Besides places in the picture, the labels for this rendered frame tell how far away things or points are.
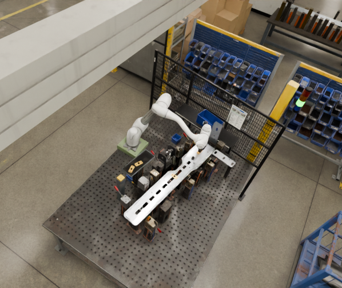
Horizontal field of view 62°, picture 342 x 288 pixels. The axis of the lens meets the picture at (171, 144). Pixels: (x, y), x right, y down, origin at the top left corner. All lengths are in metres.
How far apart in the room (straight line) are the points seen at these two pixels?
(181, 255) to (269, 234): 1.63
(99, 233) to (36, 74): 2.80
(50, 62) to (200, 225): 2.97
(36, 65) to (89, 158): 4.13
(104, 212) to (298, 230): 2.75
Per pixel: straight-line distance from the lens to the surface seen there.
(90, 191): 3.42
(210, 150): 3.52
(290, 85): 3.13
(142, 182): 2.99
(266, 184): 4.78
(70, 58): 0.52
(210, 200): 3.49
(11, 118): 0.48
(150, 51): 5.24
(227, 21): 6.94
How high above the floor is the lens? 3.65
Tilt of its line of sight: 50 degrees down
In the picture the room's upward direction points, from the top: 11 degrees clockwise
